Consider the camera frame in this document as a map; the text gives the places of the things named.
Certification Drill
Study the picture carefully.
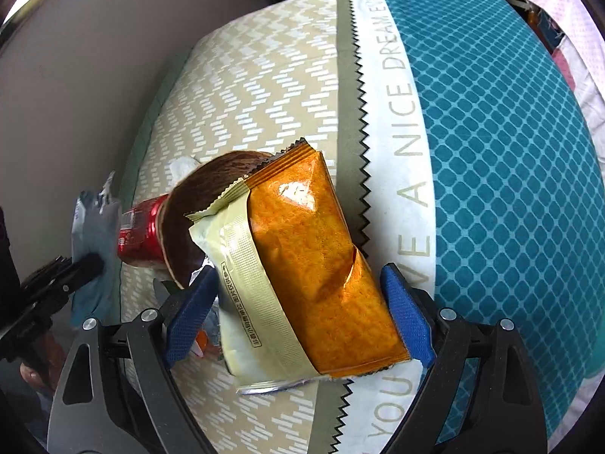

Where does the red soda can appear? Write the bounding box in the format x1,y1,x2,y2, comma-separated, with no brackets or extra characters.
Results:
118,194,168,269

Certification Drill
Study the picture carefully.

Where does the pink snack wrapper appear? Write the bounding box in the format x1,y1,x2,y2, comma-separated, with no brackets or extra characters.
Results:
68,170,123,327

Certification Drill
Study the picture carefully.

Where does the orange cream snack bag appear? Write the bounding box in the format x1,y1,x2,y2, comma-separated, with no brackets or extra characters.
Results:
190,140,410,395

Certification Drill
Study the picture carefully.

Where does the brown paper bowl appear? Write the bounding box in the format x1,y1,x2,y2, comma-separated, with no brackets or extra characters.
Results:
159,151,271,289

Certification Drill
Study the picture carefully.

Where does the white tissue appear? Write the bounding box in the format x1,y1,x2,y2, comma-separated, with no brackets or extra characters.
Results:
168,156,201,190

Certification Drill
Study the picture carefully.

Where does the person's left hand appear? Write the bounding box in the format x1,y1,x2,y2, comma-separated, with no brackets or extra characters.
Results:
20,332,66,396

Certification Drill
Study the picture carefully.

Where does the patterned bed mattress cover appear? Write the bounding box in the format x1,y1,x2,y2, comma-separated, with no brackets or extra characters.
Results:
120,0,604,438

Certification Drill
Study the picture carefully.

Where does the floral pink quilt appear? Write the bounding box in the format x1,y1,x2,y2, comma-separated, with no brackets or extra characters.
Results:
527,0,604,162

